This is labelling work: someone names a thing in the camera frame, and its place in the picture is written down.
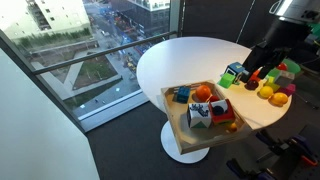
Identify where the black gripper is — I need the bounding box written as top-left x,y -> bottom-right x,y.
241,41 -> 291,83

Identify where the yellow-orange plastic fruit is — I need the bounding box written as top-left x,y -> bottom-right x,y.
269,92 -> 288,106

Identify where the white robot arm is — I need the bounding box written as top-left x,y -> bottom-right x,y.
240,0 -> 320,83

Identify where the small red plastic fruit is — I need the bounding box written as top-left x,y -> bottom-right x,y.
208,95 -> 220,102

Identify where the large orange plastic fruit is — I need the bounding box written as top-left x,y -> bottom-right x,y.
195,85 -> 212,102

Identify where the small yellow-orange fruit in crate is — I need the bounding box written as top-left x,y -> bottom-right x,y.
228,123 -> 237,132

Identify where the wooden crate tray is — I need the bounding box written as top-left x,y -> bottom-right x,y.
161,81 -> 252,154

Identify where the red plastic tomato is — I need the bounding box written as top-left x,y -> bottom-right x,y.
277,63 -> 288,71

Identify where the lime green block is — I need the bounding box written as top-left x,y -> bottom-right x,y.
264,69 -> 280,92

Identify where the green plastic bowl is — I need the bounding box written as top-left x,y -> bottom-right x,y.
283,59 -> 301,74

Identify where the grey cube block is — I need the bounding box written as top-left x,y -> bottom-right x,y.
274,71 -> 295,87

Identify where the dark purple plastic plum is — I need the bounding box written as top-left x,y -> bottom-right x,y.
245,80 -> 259,90

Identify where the blue top patterned cube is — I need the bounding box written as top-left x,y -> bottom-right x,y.
225,62 -> 245,82

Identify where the yellow plastic lemon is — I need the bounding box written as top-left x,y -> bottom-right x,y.
259,86 -> 273,98

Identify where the magenta toy block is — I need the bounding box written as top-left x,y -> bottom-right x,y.
278,84 -> 296,97

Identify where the green cube block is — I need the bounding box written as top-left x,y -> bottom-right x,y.
218,73 -> 235,89

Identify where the white patterned cube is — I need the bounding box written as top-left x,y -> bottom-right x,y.
187,103 -> 211,128

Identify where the blue toy block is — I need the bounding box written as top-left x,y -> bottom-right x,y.
177,86 -> 190,103

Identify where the blue orange clamp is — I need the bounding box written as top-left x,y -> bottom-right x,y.
256,129 -> 318,166

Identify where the window handrail bar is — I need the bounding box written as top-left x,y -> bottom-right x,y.
32,31 -> 177,75

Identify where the white round table pedestal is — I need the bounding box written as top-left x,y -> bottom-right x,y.
160,122 -> 209,164

